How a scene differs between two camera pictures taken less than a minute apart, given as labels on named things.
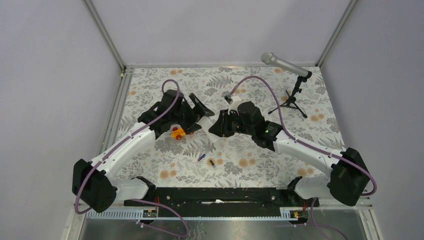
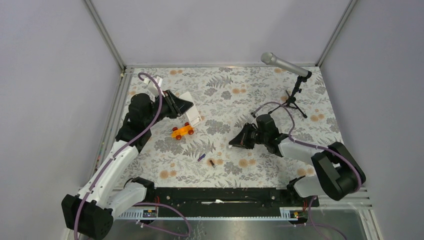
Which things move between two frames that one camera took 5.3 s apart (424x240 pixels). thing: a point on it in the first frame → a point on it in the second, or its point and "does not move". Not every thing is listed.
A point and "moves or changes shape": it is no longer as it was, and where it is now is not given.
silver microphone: x=270 y=58 does not move
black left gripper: x=199 y=110 → x=177 y=106
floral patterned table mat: x=291 y=100 does not move
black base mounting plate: x=222 y=202 does not move
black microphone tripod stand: x=291 y=99 does not move
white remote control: x=205 y=123 moves or changes shape
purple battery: x=201 y=157 does not move
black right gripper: x=221 y=128 → x=242 y=139
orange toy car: x=178 y=133 does not move
